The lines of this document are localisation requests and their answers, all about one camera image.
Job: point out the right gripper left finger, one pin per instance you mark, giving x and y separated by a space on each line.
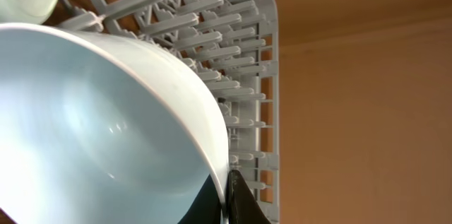
206 208

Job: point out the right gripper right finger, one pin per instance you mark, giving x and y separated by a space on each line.
243 203

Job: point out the light blue small bowl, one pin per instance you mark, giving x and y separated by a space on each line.
99 128

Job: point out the grey dishwasher rack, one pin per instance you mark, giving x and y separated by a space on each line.
233 47

